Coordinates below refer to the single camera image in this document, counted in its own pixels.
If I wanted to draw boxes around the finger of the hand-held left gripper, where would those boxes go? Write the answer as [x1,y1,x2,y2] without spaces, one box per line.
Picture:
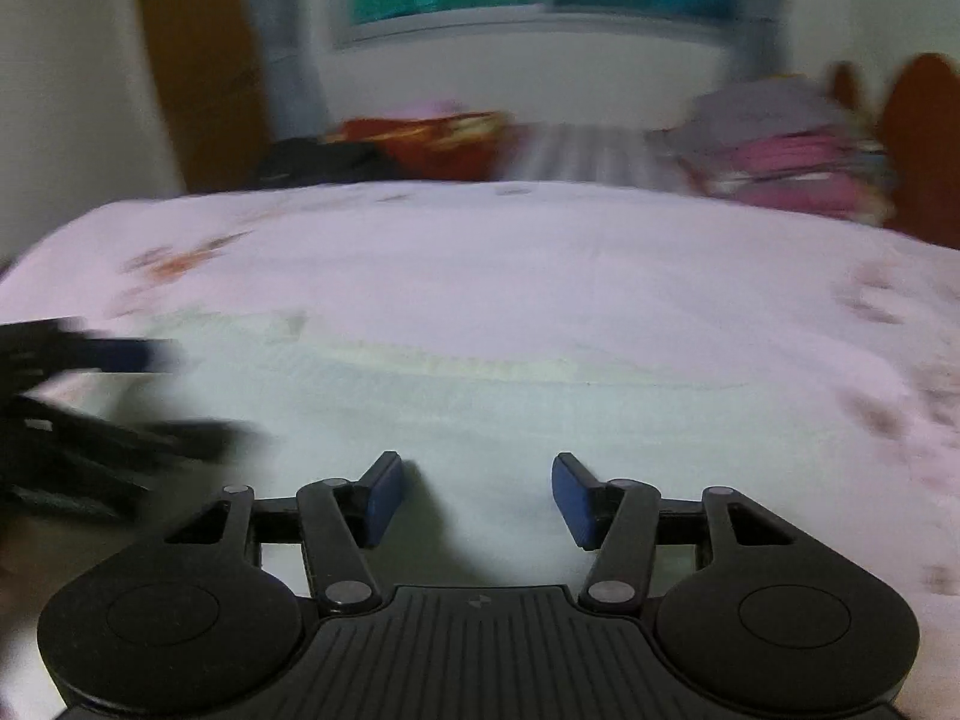
[0,319,185,377]
[15,394,263,466]

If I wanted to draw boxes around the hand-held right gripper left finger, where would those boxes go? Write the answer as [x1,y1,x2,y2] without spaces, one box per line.
[161,451,406,616]

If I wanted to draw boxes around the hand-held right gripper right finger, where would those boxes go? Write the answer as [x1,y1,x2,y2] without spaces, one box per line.
[551,452,800,616]

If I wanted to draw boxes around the pale knit sweater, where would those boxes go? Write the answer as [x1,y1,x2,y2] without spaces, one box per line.
[30,307,901,593]

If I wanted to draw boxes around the pink folded clothes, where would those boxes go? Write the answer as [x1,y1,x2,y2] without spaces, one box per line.
[686,133,882,222]

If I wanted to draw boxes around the grey folded clothes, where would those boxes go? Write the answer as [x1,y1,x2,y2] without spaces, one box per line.
[660,79,856,158]

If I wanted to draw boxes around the pink floral bed sheet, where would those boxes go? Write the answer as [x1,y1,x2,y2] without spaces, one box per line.
[0,180,960,720]

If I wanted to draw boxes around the black cloth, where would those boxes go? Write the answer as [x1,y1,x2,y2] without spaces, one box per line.
[255,136,391,188]

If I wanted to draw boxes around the brown wooden door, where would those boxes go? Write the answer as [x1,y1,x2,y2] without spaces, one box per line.
[133,0,275,196]

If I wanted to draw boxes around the striped pillow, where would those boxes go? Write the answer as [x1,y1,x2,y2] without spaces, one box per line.
[510,124,691,185]

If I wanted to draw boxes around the red orange floral cloth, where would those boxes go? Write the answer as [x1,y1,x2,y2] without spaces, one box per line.
[322,111,518,181]

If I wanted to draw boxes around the grey-blue curtain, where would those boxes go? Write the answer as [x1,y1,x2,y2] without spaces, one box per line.
[720,0,796,83]
[232,0,335,143]

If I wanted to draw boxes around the red and white scalloped headboard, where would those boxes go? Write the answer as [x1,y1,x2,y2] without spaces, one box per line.
[829,52,960,252]

